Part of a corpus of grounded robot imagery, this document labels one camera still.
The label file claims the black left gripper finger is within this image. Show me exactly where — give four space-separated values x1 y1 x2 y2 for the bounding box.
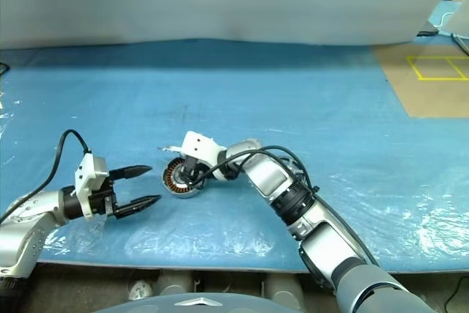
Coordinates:
113 194 163 220
108 164 153 182

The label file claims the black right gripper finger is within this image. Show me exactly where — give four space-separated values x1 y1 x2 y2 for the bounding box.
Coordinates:
178 166 193 186

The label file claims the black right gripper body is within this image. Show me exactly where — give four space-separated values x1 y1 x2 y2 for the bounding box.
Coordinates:
182 156 207 184

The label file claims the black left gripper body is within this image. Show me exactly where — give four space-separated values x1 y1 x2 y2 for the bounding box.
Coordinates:
89 176 119 218

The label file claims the motor stator with copper windings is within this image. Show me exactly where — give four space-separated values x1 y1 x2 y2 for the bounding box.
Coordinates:
160 157 210 200

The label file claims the white shoe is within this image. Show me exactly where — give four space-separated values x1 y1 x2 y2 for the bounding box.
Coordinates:
128 279 153 301

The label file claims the grey rounded cylinder shape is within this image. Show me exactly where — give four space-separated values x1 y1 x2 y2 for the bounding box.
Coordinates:
157 270 193 296
265 272 306 303

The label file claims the blue foam table mat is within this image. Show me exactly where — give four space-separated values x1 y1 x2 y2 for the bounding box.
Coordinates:
0 37 469 273

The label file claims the grey robot torso silver chevron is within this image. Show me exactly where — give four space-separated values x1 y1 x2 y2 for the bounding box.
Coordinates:
93 292 290 313

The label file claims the brown cardboard sheet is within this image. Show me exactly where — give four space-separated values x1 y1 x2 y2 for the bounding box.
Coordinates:
375 43 469 119

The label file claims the light blue foam sheet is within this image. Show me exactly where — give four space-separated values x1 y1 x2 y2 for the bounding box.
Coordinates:
426 0 469 36

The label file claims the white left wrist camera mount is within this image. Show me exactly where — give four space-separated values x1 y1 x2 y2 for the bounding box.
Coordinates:
74 152 110 218

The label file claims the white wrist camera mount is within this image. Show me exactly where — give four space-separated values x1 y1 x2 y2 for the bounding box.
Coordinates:
181 130 228 182
74 152 110 218

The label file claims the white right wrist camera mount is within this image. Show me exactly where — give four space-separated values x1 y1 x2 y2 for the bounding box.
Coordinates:
181 130 228 182

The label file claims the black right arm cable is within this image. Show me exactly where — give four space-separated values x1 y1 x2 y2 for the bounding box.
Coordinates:
186 145 380 266

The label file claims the black floor cable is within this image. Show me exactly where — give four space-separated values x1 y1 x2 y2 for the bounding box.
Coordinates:
444 275 467 313

